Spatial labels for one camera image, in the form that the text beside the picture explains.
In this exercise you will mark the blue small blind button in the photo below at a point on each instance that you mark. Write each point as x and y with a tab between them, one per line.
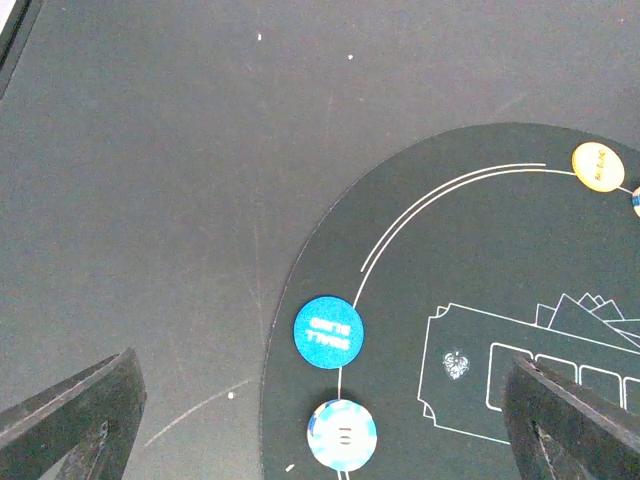
328	332

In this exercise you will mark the white chip mat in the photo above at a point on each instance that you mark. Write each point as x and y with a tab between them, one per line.
636	201
342	435

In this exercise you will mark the round black poker mat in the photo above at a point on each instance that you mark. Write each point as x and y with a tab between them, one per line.
459	253

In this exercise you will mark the orange big blind button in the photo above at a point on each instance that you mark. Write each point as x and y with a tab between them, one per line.
598	167

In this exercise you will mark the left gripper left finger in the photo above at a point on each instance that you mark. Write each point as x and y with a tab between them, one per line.
88	422

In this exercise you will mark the white chip mat top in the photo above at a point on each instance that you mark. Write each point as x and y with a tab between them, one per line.
636	201

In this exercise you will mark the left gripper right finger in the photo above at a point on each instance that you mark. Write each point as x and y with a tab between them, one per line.
559	429

